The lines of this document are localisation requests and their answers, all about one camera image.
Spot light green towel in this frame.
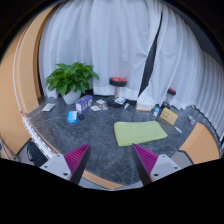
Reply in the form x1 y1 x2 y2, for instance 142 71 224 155
114 121 167 146

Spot blue small box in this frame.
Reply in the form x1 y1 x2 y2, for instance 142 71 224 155
67 111 77 123

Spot small blue white bottle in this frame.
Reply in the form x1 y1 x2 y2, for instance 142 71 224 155
153 106 160 117

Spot white plant pot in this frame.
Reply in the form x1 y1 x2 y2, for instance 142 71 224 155
63 90 81 105

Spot white curtain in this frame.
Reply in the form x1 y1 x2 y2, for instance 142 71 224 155
138 0 224 138
39 0 162 100

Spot red black stool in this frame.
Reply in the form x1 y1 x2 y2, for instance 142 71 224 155
107 77 127 108
161 88 176 109

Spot green leafy potted plant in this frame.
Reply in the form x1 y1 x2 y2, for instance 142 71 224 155
45 62 99 96

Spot white tissue box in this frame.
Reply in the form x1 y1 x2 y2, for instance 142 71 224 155
136 97 155 111

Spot yellow sign card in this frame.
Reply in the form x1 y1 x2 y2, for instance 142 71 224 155
160 108 178 125

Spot white right curtain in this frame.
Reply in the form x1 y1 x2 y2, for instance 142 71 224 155
138 0 224 138

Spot white left curtain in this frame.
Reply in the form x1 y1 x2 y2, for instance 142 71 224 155
39 0 162 100

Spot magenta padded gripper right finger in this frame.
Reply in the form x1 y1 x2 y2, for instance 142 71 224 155
131 143 184 187

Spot small snack packets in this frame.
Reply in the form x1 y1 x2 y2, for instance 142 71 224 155
91 99 108 112

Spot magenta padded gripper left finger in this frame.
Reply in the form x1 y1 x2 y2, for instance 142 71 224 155
39 143 92 185

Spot purple cardboard box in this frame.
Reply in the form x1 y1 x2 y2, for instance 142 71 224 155
76 95 93 114

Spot white pen on table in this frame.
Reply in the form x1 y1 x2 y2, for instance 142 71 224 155
175 126 182 133

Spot small black round cap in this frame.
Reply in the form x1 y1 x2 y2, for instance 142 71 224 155
78 115 85 120

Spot flat packet on table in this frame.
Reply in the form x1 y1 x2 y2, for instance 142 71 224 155
42 103 55 112

